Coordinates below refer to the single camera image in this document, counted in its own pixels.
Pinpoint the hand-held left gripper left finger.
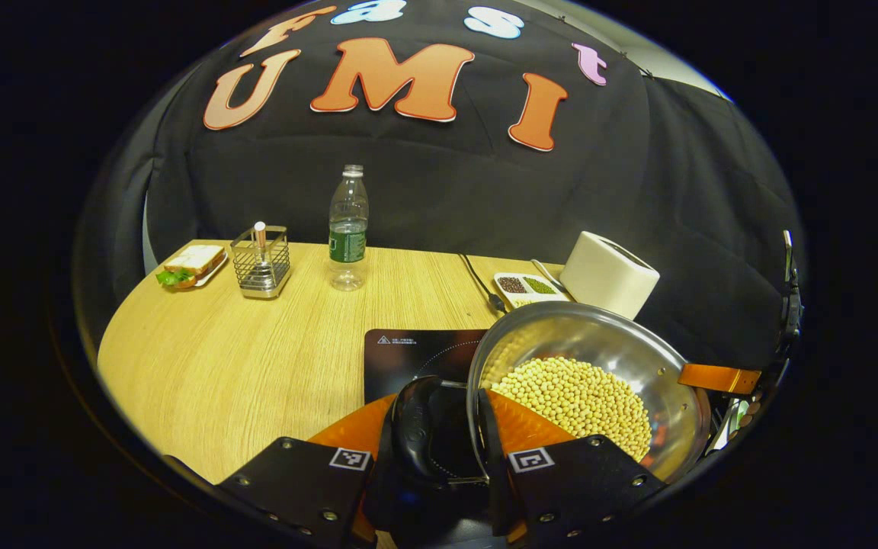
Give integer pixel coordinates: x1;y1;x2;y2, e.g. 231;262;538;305
214;393;402;549

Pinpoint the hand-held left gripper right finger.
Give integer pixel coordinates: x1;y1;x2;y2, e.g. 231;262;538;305
476;387;670;548

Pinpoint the black induction cooktop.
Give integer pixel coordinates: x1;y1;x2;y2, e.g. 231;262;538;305
364;329;489;405

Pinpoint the pile of soybeans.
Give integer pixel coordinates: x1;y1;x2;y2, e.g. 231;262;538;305
491;357;653;462

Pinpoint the white toaster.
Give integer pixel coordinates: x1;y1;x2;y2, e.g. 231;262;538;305
559;231;661;319

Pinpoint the white divided bean dish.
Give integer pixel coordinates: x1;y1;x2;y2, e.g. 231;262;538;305
493;272;571;310

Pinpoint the small white plate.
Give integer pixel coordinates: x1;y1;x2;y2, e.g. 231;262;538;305
191;255;229;290

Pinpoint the clear plastic water bottle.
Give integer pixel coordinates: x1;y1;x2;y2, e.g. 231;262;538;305
328;164;370;292

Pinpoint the sandwich with lettuce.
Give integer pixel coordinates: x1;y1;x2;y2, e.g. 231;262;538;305
155;244;226;291

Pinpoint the black backdrop cloth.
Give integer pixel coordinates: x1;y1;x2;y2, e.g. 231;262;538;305
73;0;802;367

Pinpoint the black power cable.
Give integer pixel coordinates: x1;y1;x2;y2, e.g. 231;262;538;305
458;253;508;314

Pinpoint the wire mesh holder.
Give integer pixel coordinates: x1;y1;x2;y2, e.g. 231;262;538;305
230;223;292;299

